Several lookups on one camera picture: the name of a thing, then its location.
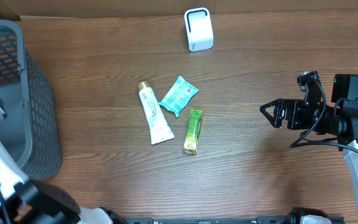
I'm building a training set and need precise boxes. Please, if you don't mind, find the white tube gold cap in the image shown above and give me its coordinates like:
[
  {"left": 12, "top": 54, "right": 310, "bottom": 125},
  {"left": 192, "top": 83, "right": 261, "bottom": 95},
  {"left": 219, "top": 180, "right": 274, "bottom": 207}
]
[{"left": 137, "top": 82, "right": 175, "bottom": 145}]

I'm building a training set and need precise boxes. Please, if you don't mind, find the teal wet wipes pack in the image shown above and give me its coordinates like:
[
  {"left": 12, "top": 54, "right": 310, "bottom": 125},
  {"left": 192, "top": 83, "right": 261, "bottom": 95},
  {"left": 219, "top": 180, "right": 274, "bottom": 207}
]
[{"left": 159, "top": 76, "right": 199, "bottom": 118}]

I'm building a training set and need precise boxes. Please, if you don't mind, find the green tea carton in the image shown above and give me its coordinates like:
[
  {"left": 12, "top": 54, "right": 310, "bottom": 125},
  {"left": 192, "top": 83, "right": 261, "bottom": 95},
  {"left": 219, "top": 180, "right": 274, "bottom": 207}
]
[{"left": 183, "top": 109, "right": 203, "bottom": 155}]

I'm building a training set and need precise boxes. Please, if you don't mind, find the grey plastic basket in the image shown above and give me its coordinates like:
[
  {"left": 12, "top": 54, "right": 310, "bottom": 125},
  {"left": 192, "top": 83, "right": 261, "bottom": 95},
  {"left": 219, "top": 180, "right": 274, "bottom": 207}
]
[{"left": 0, "top": 20, "right": 62, "bottom": 179}]

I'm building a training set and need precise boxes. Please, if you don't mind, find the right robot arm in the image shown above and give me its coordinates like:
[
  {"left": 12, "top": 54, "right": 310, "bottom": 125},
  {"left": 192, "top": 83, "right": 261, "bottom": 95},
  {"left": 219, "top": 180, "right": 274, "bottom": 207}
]
[{"left": 260, "top": 71, "right": 358, "bottom": 218}]

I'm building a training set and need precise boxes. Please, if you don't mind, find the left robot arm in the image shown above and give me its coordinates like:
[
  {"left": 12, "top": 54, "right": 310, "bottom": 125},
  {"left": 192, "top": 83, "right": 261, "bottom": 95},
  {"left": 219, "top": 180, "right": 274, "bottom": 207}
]
[{"left": 0, "top": 99, "right": 114, "bottom": 224}]

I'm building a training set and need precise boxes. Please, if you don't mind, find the white barcode scanner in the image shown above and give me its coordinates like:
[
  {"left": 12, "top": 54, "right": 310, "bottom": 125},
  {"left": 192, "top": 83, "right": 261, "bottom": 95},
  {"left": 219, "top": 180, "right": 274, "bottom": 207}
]
[{"left": 184, "top": 7, "right": 214, "bottom": 52}]

